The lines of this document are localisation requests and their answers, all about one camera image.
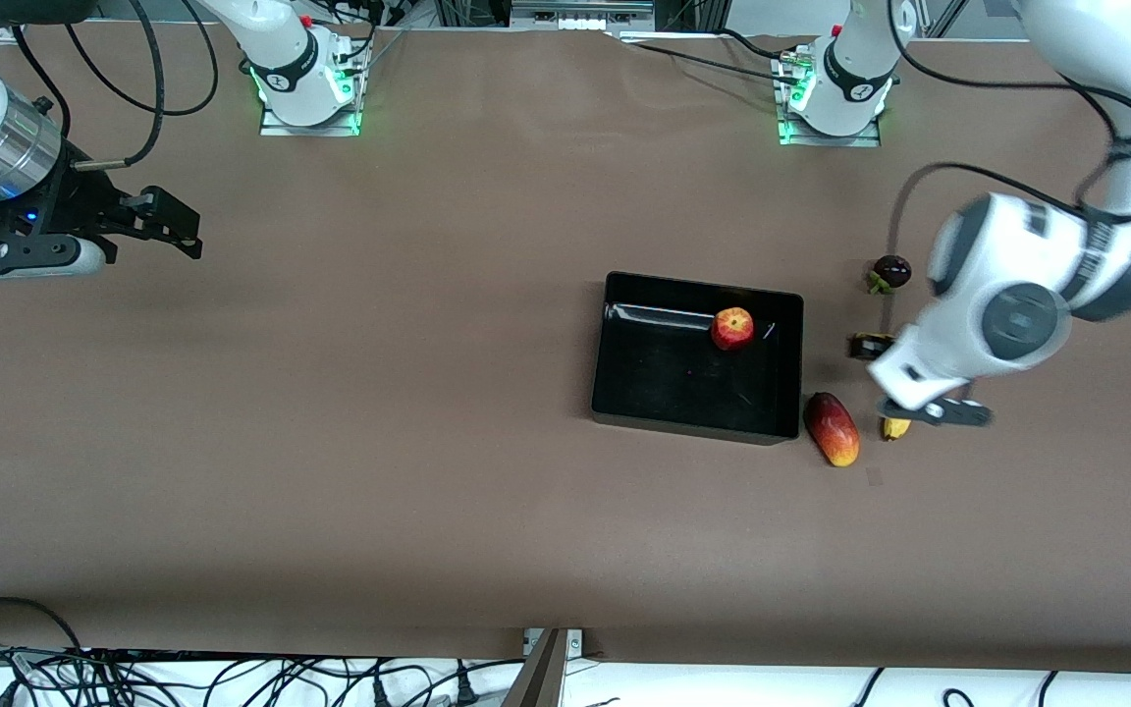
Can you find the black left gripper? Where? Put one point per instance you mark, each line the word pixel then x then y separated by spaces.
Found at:
pixel 868 346

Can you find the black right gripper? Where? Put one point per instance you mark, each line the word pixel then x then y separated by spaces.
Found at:
pixel 72 207

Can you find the yellow banana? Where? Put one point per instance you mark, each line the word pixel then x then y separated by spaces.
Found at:
pixel 894 428

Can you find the small red yellow apple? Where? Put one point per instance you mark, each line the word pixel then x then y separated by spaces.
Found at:
pixel 732 329

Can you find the black plastic box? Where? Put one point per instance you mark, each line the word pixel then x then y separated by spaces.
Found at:
pixel 683 393

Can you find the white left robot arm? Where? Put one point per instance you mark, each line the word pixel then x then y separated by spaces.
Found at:
pixel 1007 236

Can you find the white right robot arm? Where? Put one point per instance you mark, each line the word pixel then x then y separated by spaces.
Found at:
pixel 281 49

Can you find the red yellow mango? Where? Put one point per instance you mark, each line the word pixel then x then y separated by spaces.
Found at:
pixel 831 427

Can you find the dark purple mangosteen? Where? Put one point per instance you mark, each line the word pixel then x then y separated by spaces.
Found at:
pixel 891 271

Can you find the dark grey metal beam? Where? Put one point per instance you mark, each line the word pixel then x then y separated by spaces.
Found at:
pixel 538 678

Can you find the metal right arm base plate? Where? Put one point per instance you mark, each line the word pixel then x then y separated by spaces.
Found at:
pixel 273 126

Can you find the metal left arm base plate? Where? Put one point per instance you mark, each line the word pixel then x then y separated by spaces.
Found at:
pixel 791 137

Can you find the silver metal table bracket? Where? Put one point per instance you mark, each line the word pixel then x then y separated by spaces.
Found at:
pixel 575 643

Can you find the grey metal frame piece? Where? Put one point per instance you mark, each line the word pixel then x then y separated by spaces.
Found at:
pixel 580 12

